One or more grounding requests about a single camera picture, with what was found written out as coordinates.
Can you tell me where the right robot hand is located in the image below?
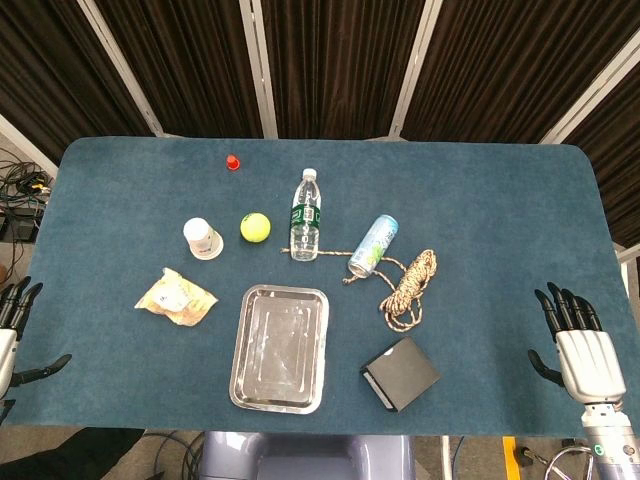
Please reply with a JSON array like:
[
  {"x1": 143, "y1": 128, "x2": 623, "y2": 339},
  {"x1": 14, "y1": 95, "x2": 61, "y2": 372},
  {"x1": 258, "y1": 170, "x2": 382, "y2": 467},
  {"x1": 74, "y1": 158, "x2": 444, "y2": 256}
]
[{"x1": 527, "y1": 282, "x2": 628, "y2": 404}]

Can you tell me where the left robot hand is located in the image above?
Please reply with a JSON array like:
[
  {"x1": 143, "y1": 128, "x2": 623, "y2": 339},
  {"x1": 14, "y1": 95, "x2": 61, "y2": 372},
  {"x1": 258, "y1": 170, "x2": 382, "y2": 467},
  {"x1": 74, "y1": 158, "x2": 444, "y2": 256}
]
[{"x1": 0, "y1": 276, "x2": 73, "y2": 401}]

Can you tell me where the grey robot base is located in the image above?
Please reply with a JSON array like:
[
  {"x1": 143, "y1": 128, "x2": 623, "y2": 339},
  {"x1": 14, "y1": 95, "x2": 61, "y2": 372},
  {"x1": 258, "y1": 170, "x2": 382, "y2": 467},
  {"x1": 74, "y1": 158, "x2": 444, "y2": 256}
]
[{"x1": 198, "y1": 430, "x2": 416, "y2": 480}]

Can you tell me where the yellow plastic snack packet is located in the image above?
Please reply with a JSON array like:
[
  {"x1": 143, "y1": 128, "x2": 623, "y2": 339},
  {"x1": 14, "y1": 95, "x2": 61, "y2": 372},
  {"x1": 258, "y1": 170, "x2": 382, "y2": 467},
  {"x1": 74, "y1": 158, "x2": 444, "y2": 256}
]
[{"x1": 134, "y1": 267, "x2": 220, "y2": 328}]

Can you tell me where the metal tray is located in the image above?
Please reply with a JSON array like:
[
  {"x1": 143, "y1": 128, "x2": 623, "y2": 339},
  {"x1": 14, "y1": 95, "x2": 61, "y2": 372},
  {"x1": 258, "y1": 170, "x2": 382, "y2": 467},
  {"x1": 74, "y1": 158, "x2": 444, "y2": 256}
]
[{"x1": 228, "y1": 284, "x2": 330, "y2": 415}]

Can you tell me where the chrome chair base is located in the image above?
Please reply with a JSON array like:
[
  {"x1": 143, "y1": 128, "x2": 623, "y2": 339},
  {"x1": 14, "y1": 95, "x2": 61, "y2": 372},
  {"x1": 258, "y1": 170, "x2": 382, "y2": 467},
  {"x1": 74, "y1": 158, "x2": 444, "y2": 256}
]
[{"x1": 543, "y1": 446, "x2": 599, "y2": 480}]

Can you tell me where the black box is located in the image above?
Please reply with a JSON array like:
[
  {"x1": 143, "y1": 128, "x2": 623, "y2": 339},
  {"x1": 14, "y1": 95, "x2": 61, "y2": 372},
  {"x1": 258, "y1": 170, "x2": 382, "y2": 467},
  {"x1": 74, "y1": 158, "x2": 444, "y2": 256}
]
[{"x1": 360, "y1": 335, "x2": 442, "y2": 413}]

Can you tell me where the blue table cloth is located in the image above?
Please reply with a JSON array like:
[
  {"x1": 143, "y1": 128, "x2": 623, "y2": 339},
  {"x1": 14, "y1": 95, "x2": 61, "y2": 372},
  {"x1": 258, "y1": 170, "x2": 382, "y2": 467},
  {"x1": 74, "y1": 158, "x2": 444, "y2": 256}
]
[{"x1": 0, "y1": 135, "x2": 640, "y2": 438}]

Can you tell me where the white paper cup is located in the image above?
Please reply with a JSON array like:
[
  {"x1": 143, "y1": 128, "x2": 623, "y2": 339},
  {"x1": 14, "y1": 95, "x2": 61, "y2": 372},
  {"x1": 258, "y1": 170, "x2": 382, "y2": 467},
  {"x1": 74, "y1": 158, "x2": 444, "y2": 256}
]
[{"x1": 182, "y1": 216, "x2": 225, "y2": 262}]

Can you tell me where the light blue drink can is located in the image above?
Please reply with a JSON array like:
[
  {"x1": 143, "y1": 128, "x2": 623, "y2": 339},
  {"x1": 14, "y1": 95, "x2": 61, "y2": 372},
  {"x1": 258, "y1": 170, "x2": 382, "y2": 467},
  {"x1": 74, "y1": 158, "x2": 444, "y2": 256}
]
[{"x1": 347, "y1": 214, "x2": 400, "y2": 278}]

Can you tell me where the yellow-green tennis ball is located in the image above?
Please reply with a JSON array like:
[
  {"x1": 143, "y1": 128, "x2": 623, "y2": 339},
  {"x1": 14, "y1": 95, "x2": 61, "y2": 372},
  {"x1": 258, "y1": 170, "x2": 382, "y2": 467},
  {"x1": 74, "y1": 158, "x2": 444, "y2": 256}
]
[{"x1": 240, "y1": 212, "x2": 272, "y2": 244}]

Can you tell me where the clear plastic water bottle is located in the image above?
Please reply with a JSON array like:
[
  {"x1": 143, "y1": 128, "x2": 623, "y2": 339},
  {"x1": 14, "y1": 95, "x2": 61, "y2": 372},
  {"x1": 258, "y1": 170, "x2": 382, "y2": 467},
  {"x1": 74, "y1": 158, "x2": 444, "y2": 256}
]
[{"x1": 289, "y1": 168, "x2": 321, "y2": 262}]

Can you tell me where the black pleated curtain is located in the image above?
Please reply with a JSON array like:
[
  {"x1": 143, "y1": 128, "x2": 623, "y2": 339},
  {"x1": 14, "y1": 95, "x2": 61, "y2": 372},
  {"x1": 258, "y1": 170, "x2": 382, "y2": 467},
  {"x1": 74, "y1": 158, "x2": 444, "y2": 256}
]
[{"x1": 0, "y1": 0, "x2": 640, "y2": 249}]

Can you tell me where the bundle of cables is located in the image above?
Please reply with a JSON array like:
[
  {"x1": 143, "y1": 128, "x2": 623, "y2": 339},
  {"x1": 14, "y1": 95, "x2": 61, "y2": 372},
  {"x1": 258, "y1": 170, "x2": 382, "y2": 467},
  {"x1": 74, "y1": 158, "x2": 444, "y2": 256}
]
[{"x1": 0, "y1": 158, "x2": 54, "y2": 281}]

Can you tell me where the coiled braided rope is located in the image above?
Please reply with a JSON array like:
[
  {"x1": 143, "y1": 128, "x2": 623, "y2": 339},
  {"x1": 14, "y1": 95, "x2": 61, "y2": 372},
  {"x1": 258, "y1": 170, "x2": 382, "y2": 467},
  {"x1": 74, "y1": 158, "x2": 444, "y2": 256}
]
[{"x1": 280, "y1": 247, "x2": 439, "y2": 335}]

